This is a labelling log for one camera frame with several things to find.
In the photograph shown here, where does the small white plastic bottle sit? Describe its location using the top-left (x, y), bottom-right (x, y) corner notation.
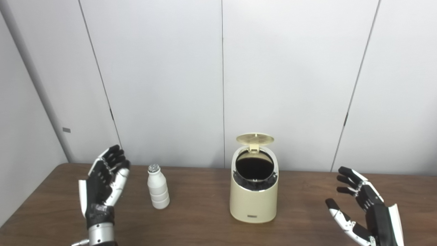
top-left (147, 164), bottom-right (170, 209)

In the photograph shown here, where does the cream round bin lid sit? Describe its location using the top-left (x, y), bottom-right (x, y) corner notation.
top-left (236, 133), bottom-right (275, 152)

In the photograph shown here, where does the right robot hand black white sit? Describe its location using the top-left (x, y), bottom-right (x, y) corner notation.
top-left (325, 166), bottom-right (405, 246)

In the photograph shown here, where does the cream-colored bin body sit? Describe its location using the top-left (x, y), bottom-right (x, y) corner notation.
top-left (229, 145), bottom-right (279, 224)

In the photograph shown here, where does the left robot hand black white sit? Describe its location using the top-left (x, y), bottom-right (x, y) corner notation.
top-left (79, 145), bottom-right (131, 229)

